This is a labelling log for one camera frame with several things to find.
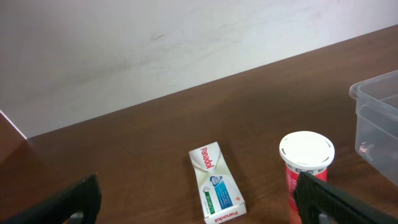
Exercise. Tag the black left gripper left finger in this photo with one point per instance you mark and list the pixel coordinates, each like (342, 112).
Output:
(78, 203)

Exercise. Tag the clear plastic container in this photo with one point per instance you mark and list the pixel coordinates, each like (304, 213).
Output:
(376, 126)

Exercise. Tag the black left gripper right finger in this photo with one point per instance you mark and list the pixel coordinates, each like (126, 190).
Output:
(319, 202)

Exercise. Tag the orange tube white cap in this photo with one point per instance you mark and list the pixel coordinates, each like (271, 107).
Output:
(304, 151)

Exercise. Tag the white Panadol box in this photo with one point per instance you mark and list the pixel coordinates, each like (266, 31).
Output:
(221, 199)

